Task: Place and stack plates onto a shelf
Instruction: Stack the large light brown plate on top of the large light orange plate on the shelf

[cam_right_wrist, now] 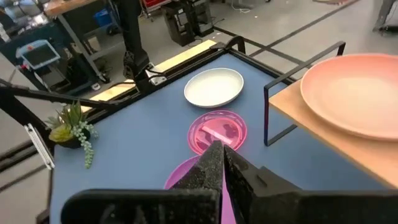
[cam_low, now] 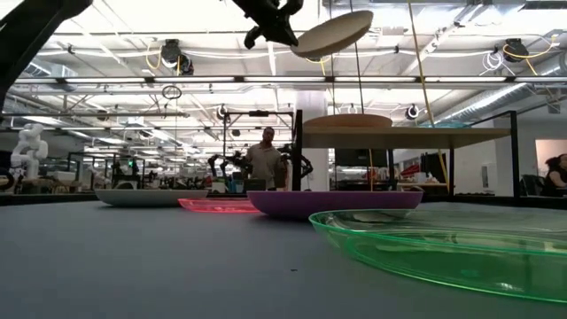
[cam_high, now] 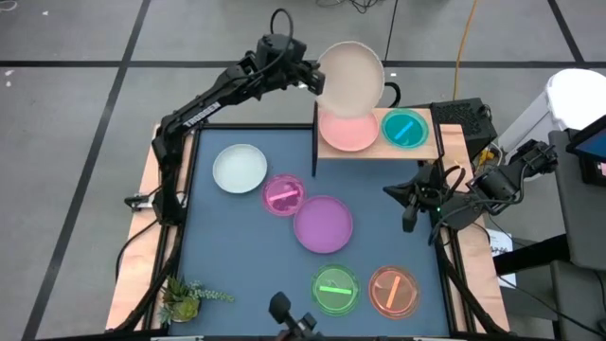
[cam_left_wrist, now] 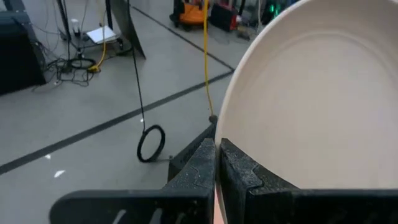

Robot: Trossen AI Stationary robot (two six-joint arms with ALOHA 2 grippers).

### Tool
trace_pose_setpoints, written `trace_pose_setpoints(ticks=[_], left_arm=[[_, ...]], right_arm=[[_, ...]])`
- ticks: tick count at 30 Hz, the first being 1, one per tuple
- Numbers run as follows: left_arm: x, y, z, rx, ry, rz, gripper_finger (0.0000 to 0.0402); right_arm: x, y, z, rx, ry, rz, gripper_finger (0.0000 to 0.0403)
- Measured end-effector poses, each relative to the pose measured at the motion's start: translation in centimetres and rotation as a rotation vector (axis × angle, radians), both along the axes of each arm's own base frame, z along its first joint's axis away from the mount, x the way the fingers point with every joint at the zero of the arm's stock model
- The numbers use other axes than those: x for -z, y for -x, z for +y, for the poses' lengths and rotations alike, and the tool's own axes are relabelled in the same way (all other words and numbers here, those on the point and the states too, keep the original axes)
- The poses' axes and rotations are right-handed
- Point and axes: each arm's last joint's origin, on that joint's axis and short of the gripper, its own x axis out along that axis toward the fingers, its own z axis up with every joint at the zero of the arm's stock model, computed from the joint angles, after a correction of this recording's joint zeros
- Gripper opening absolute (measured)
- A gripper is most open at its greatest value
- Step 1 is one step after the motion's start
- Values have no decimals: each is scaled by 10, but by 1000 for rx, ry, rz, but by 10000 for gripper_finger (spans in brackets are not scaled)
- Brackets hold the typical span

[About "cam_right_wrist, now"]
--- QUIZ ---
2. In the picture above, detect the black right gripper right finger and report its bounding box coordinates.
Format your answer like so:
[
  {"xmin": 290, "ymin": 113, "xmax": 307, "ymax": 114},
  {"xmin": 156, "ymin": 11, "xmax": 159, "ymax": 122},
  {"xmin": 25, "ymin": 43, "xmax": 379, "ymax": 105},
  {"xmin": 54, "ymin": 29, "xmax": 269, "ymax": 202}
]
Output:
[{"xmin": 224, "ymin": 145, "xmax": 398, "ymax": 224}]

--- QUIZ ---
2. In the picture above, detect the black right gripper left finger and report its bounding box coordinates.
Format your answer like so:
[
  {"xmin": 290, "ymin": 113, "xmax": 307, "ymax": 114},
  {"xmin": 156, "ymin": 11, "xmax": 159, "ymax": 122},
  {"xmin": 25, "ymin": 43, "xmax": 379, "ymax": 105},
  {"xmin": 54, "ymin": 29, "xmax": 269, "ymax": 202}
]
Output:
[{"xmin": 60, "ymin": 139, "xmax": 224, "ymax": 224}]

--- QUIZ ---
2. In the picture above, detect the magenta matte plate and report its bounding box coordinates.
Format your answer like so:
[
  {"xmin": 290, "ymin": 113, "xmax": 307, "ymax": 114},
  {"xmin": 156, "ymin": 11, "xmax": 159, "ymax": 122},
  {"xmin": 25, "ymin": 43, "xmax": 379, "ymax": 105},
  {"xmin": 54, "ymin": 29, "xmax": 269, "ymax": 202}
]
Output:
[{"xmin": 164, "ymin": 154, "xmax": 238, "ymax": 224}]

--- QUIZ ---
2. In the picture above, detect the pink transparent plate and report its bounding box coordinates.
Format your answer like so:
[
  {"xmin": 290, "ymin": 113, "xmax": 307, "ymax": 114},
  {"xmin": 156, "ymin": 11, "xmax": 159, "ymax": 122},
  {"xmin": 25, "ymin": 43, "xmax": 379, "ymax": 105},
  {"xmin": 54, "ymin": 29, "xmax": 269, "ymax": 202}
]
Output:
[{"xmin": 187, "ymin": 110, "xmax": 249, "ymax": 156}]

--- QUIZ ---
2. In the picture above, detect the peach matte plate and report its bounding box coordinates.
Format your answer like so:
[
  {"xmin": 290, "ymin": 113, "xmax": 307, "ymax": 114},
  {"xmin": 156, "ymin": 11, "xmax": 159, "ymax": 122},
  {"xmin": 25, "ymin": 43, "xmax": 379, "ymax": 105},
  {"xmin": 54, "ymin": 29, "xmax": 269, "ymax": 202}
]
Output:
[{"xmin": 300, "ymin": 53, "xmax": 398, "ymax": 142}]

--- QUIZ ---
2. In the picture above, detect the potted succulent plant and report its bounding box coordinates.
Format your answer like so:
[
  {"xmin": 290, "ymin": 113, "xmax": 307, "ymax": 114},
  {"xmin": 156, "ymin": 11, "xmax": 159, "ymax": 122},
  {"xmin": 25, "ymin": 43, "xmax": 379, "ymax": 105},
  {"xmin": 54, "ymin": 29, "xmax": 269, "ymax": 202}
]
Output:
[{"xmin": 45, "ymin": 100, "xmax": 100, "ymax": 170}]

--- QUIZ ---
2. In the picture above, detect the wooden table side board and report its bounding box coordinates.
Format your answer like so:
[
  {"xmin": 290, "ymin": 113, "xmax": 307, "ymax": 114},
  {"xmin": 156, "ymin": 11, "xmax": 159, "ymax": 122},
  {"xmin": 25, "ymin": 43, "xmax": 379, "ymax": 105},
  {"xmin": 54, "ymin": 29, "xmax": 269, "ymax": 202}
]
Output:
[{"xmin": 80, "ymin": 39, "xmax": 218, "ymax": 113}]

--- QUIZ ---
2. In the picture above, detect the black computer tower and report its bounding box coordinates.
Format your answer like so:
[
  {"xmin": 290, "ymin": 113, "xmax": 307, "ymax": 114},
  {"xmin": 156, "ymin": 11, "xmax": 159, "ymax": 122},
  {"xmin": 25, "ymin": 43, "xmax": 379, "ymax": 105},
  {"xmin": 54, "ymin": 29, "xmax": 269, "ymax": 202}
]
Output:
[{"xmin": 162, "ymin": 0, "xmax": 215, "ymax": 47}]

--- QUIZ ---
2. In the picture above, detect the blue-framed touchscreen monitor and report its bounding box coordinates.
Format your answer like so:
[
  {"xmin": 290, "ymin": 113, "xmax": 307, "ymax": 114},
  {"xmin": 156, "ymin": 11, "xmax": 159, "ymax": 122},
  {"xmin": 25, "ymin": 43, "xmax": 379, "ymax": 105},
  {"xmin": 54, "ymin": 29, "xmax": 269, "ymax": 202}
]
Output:
[{"xmin": 15, "ymin": 39, "xmax": 62, "ymax": 70}]

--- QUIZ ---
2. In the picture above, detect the blue bin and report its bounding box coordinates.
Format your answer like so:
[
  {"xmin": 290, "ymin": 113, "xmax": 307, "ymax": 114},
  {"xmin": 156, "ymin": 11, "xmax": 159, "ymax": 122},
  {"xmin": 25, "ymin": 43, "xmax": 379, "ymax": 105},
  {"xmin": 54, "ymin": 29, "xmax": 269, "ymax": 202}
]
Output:
[{"xmin": 93, "ymin": 8, "xmax": 113, "ymax": 28}]

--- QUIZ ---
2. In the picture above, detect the wooden top workbench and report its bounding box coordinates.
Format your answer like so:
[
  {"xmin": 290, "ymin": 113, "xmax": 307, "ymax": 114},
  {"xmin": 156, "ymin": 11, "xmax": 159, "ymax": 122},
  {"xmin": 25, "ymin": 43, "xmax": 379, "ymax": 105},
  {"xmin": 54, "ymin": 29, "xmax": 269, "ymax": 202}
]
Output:
[{"xmin": 43, "ymin": 0, "xmax": 109, "ymax": 83}]

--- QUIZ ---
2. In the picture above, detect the wooden shelf with black frame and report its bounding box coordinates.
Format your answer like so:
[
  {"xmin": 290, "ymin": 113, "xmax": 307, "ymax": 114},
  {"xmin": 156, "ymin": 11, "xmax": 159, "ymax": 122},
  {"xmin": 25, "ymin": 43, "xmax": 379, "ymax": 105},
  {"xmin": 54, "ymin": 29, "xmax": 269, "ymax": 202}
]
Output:
[{"xmin": 263, "ymin": 40, "xmax": 398, "ymax": 190}]

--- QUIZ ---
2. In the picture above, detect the silver metal frame bracket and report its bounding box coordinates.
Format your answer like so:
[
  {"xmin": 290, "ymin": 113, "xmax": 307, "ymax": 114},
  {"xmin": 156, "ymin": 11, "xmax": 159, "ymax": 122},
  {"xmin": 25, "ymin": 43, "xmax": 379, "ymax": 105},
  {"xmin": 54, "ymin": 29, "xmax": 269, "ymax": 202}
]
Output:
[{"xmin": 24, "ymin": 123, "xmax": 56, "ymax": 171}]

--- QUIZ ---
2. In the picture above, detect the black metal rig frame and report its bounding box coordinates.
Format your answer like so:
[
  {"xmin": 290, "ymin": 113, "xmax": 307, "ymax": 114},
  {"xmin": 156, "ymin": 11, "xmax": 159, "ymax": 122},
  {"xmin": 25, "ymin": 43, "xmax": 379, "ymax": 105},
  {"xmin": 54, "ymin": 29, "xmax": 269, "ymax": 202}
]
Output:
[{"xmin": 0, "ymin": 34, "xmax": 296, "ymax": 224}]

